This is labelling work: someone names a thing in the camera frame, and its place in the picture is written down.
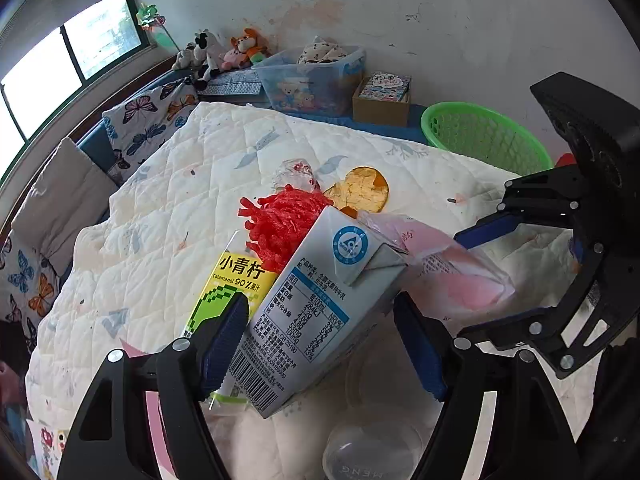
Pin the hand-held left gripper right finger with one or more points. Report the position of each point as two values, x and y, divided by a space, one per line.
417 350

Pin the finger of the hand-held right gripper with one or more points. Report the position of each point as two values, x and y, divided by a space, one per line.
525 332
487 232

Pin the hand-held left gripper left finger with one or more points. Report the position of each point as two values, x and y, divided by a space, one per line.
227 345

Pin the pink snack wrapper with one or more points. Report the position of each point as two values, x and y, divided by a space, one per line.
450 270

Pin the white blue milk carton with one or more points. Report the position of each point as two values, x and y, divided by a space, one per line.
310 300

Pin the translucent plastic cup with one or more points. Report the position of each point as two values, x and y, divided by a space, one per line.
365 452

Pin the green plastic basket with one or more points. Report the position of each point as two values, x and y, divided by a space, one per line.
435 125

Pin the orange wrapper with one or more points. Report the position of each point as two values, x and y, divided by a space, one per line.
357 190

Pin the red print plastic bag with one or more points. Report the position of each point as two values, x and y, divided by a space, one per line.
295 172

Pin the red plastic stool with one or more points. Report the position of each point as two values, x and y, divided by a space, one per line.
565 159

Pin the clear plastic lid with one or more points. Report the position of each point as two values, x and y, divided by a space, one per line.
370 385

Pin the yellow green juice carton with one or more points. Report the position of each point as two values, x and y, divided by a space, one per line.
235 275

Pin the red spiky toy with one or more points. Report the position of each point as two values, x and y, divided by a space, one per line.
285 220

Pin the cardboard box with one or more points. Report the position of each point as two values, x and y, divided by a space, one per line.
380 112

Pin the colourful picture book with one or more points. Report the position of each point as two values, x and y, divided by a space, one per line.
385 87

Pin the butterfly print sheet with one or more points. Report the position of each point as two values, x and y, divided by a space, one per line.
30 285

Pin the folded beige blanket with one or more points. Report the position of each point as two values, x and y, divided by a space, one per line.
60 195

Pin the clear plastic storage bin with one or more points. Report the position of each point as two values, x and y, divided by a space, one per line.
305 87

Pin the butterfly print pillow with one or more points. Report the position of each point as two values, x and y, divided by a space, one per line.
145 120

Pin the spotted white cloth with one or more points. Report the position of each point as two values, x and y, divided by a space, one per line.
320 52

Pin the blue patterned cushion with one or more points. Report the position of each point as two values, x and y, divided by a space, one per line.
235 85

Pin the pink plush toy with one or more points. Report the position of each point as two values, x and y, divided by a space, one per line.
231 60

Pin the spotted dog plush toy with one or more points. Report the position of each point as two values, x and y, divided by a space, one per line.
184 57

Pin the cow plush toy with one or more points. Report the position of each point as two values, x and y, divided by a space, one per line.
207 50

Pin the orange tiger plush toy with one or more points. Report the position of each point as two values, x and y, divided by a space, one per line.
250 42

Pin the window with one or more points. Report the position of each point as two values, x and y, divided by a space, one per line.
45 75

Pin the green pinwheel toy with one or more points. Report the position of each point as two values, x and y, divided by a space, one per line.
150 16

